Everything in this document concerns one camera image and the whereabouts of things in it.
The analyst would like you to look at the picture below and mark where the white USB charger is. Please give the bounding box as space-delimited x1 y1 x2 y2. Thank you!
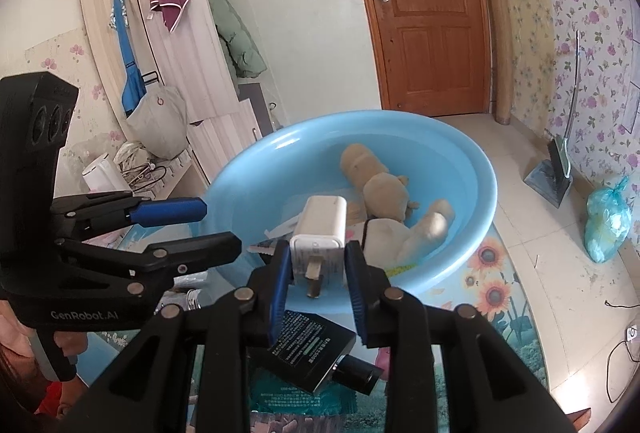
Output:
290 194 347 299

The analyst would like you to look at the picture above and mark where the person's left hand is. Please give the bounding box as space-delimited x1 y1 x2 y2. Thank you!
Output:
0 299 91 379

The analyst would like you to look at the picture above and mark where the white electric kettle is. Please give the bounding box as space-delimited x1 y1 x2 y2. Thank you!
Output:
81 153 130 192

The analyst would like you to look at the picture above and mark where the light blue plastic basin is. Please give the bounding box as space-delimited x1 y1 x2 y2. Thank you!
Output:
198 111 497 314

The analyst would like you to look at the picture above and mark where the teal packet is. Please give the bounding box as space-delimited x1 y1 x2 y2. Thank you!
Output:
248 368 357 417

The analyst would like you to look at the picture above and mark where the grey tote bag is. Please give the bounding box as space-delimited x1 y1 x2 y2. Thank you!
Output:
127 83 188 160

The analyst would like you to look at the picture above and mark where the black power bank box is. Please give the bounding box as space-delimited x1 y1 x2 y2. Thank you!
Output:
253 311 383 395

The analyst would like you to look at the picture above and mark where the beige plush toy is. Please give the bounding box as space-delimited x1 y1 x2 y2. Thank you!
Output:
340 144 456 271

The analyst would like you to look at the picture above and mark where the light wood wardrobe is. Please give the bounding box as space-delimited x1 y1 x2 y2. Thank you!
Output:
80 0 262 182

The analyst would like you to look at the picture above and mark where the cyan plastic garbage bag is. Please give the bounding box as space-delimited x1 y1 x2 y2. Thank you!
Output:
584 176 632 264

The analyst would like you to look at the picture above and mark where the green hanging jacket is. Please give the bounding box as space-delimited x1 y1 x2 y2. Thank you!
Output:
208 0 267 82

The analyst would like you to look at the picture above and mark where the rolled beige mat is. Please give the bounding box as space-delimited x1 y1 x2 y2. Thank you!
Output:
488 0 514 125

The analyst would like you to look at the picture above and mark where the brown wooden door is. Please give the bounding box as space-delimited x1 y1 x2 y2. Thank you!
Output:
364 0 489 116

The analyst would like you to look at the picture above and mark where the blue hanging strap bag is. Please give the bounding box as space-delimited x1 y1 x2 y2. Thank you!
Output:
111 0 146 116

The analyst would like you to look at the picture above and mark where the black floor cable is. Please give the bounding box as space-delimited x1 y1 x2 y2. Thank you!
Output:
603 299 640 405

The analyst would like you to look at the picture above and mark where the dustpan with long handle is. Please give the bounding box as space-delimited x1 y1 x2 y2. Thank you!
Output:
524 30 582 208

